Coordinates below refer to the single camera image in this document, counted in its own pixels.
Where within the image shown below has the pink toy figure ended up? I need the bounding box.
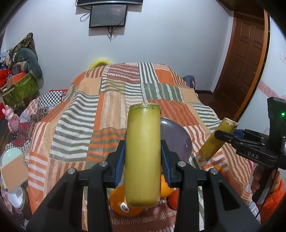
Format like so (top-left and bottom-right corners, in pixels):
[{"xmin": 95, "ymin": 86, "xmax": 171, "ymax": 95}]
[{"xmin": 2, "ymin": 105, "xmax": 19, "ymax": 135}]

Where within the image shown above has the small wall monitor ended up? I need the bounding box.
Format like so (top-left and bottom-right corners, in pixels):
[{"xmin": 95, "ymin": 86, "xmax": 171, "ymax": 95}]
[{"xmin": 89, "ymin": 4, "xmax": 127, "ymax": 28}]

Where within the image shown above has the right hand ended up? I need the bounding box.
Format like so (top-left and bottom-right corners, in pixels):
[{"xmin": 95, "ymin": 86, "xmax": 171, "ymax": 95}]
[{"xmin": 250, "ymin": 164, "xmax": 281, "ymax": 194}]

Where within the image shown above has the striped patchwork bed blanket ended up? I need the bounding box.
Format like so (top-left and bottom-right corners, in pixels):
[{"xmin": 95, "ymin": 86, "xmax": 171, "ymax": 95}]
[{"xmin": 27, "ymin": 62, "xmax": 254, "ymax": 232}]

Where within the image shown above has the green storage box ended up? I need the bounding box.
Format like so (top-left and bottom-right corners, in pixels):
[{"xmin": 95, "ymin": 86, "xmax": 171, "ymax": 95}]
[{"xmin": 1, "ymin": 74, "xmax": 39, "ymax": 110}]

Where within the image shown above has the purple round plate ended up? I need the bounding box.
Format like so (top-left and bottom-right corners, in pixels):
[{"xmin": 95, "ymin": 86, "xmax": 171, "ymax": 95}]
[{"xmin": 161, "ymin": 117, "xmax": 192, "ymax": 162}]

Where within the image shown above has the small mandarin orange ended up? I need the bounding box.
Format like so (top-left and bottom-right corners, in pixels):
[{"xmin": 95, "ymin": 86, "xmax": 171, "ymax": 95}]
[{"xmin": 214, "ymin": 165, "xmax": 223, "ymax": 174}]

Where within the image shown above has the red tomato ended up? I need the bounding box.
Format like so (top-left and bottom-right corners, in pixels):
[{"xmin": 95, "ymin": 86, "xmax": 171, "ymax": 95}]
[{"xmin": 167, "ymin": 188, "xmax": 179, "ymax": 210}]

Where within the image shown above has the cardboard sheet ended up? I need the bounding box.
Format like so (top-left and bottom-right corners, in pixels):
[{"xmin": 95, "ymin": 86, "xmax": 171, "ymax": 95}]
[{"xmin": 1, "ymin": 156, "xmax": 28, "ymax": 193}]

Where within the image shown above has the large orange with sticker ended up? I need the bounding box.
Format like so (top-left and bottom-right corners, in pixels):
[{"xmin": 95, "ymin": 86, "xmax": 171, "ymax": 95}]
[{"xmin": 110, "ymin": 185, "xmax": 144, "ymax": 217}]

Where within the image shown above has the brown wooden door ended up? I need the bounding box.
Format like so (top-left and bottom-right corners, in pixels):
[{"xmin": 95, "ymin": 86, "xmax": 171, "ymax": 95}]
[{"xmin": 214, "ymin": 12, "xmax": 269, "ymax": 121}]

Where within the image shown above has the large wall television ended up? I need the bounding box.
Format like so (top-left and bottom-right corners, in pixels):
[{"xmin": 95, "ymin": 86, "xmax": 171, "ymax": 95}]
[{"xmin": 76, "ymin": 0, "xmax": 143, "ymax": 6}]

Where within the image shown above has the yellow foam arc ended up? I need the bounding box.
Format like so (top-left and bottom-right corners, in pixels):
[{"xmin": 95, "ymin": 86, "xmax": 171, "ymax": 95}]
[{"xmin": 89, "ymin": 58, "xmax": 112, "ymax": 70}]

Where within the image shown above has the grey plush toy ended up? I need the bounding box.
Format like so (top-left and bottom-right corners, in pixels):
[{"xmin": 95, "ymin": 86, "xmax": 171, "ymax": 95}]
[{"xmin": 14, "ymin": 48, "xmax": 43, "ymax": 79}]

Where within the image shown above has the checkered patchwork quilt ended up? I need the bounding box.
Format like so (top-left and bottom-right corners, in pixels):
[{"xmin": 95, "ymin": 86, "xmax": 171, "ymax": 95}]
[{"xmin": 1, "ymin": 90, "xmax": 67, "ymax": 229}]

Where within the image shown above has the blue backpack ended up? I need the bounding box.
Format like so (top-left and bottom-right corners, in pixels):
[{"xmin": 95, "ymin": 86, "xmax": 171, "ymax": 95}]
[{"xmin": 183, "ymin": 75, "xmax": 195, "ymax": 89}]

